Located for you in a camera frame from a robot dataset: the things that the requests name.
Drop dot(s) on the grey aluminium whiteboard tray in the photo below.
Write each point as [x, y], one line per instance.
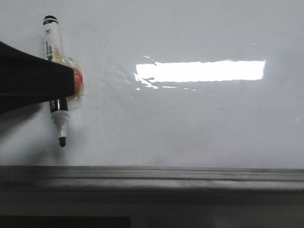
[151, 185]

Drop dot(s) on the black and white whiteboard marker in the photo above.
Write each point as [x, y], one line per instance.
[58, 107]

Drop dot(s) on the red magnet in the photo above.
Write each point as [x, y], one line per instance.
[78, 78]

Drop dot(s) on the white whiteboard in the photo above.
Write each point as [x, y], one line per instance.
[187, 83]

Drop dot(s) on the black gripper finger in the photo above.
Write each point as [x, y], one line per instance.
[26, 79]

